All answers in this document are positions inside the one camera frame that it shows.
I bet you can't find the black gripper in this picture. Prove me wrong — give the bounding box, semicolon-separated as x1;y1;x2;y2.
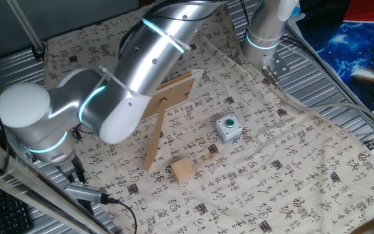
56;157;87;184

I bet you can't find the black keyboard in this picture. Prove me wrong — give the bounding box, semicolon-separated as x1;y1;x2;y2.
0;183;34;234

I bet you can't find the small wooden block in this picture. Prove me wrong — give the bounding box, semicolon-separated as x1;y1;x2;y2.
169;157;197;186

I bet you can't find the grey box with green button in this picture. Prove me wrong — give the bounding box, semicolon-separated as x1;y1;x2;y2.
214;113;243;145

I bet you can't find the grey metal pole with clamp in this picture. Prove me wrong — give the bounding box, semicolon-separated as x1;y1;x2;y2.
6;0;47;61

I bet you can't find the beige calligraphy print cloth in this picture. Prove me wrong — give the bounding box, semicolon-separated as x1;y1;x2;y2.
44;0;374;234

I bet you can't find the blue galaxy print cloth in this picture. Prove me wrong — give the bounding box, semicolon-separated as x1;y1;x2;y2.
295;9;374;111

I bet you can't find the red sheet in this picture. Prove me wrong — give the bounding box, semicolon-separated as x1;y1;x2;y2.
342;0;374;24

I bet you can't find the grey depth camera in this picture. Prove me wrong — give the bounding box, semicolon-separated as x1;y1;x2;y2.
64;182;110;205

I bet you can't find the black camera cable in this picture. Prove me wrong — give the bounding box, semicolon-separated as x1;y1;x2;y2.
107;196;138;234

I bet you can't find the aluminium frame beam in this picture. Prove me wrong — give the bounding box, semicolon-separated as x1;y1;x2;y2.
0;129;110;234

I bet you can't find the wooden picture frame with stand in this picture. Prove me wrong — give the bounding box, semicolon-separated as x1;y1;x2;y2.
140;68;205;172

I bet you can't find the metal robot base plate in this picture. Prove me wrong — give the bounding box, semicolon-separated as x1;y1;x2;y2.
260;51;291;86

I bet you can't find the grey robot cable bundle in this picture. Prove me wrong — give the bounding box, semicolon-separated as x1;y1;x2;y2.
269;74;374;133

